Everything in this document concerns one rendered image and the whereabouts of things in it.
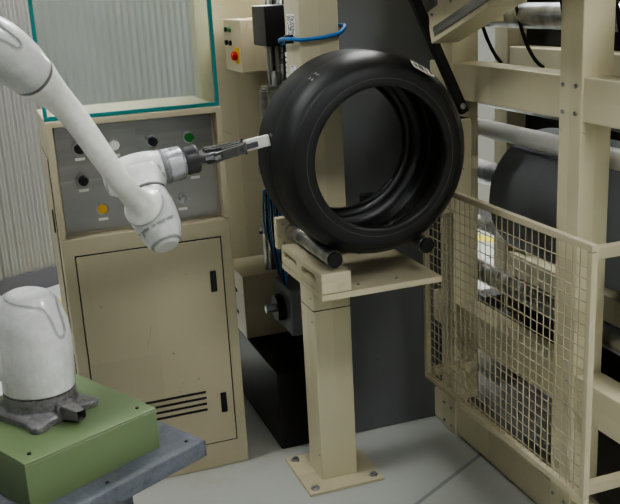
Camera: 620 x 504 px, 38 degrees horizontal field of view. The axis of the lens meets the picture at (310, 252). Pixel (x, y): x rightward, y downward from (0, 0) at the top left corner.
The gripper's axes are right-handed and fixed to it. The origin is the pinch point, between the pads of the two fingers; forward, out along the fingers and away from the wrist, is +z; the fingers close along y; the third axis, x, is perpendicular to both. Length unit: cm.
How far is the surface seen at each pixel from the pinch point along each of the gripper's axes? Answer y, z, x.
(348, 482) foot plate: 22, 13, 125
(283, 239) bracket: 24.7, 8.5, 36.3
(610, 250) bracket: -58, 66, 35
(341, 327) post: 27, 22, 72
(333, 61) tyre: -4.8, 23.7, -16.9
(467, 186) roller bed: 20, 71, 35
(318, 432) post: 29, 8, 107
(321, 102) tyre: -11.1, 16.2, -8.3
